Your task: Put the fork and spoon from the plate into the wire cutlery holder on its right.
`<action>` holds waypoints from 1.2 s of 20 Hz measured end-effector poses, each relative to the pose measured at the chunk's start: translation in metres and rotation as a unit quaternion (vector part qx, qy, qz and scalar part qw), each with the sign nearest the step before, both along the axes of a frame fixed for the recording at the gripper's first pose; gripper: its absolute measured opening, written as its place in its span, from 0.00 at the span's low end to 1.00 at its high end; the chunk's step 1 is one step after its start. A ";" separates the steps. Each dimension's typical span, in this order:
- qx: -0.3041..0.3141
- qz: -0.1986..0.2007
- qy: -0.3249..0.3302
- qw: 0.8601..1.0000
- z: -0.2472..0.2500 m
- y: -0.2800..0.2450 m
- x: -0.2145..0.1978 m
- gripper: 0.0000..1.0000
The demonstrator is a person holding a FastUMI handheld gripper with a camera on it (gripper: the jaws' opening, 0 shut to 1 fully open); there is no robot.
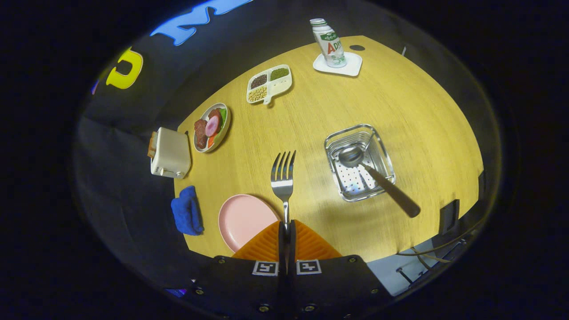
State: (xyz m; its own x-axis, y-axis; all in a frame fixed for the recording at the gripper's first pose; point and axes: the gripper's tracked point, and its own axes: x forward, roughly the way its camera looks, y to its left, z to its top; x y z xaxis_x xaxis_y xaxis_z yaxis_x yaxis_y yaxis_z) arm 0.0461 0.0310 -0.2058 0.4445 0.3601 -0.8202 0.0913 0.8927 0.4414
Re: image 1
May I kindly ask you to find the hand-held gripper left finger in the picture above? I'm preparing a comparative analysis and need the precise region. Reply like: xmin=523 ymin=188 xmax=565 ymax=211
xmin=191 ymin=221 xmax=286 ymax=320

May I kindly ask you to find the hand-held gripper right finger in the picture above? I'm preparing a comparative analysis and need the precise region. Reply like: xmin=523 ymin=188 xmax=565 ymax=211
xmin=287 ymin=220 xmax=394 ymax=318

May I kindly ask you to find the metal spoon brown handle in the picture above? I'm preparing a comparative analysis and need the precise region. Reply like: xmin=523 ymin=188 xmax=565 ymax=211
xmin=338 ymin=147 xmax=421 ymax=218

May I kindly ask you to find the metal fork brown handle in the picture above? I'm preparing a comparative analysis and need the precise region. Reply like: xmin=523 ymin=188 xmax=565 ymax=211
xmin=271 ymin=150 xmax=297 ymax=234

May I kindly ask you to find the pink round plate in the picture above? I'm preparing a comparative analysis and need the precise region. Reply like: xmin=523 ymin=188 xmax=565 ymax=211
xmin=218 ymin=194 xmax=280 ymax=253

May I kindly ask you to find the blue folded cloth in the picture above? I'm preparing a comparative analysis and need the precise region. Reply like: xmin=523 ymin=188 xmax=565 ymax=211
xmin=171 ymin=185 xmax=204 ymax=236

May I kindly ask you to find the white toaster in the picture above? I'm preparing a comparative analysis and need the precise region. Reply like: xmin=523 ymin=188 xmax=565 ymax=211
xmin=150 ymin=127 xmax=192 ymax=179

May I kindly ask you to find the round grey food plate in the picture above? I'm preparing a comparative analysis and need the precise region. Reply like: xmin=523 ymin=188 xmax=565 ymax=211
xmin=193 ymin=103 xmax=231 ymax=153

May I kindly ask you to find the white divided tray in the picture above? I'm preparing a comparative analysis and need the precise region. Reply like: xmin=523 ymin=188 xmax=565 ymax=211
xmin=246 ymin=64 xmax=293 ymax=105

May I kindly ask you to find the white square coaster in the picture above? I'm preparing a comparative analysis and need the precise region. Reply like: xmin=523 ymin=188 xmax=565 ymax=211
xmin=313 ymin=52 xmax=363 ymax=77

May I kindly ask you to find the white drink bottle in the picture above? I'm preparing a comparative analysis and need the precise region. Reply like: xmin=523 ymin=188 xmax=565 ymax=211
xmin=310 ymin=18 xmax=347 ymax=68

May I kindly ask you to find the metal wire basket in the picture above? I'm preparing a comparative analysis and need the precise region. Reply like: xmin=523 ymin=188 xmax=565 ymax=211
xmin=324 ymin=124 xmax=396 ymax=202

